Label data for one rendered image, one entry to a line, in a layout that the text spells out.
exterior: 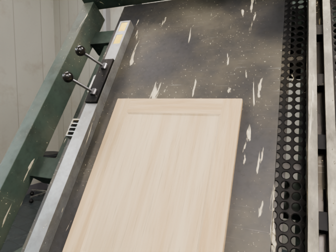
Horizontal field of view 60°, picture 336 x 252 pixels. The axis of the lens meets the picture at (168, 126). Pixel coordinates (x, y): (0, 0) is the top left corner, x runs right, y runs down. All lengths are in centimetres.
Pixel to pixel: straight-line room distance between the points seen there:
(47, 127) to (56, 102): 11
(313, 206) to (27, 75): 421
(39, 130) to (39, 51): 355
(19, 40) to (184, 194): 399
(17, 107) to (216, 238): 395
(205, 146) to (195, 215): 20
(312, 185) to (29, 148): 92
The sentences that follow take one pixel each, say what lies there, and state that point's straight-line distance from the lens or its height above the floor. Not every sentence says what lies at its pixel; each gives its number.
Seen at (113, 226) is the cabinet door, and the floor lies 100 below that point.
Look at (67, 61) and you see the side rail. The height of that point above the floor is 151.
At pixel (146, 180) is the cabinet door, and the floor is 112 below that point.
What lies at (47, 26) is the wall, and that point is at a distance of 485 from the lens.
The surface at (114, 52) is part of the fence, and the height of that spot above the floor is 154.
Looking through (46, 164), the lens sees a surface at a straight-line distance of 116.
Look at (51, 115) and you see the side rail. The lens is 124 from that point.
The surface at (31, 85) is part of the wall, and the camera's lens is 458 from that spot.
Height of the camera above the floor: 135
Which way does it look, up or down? 5 degrees down
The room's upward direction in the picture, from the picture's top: straight up
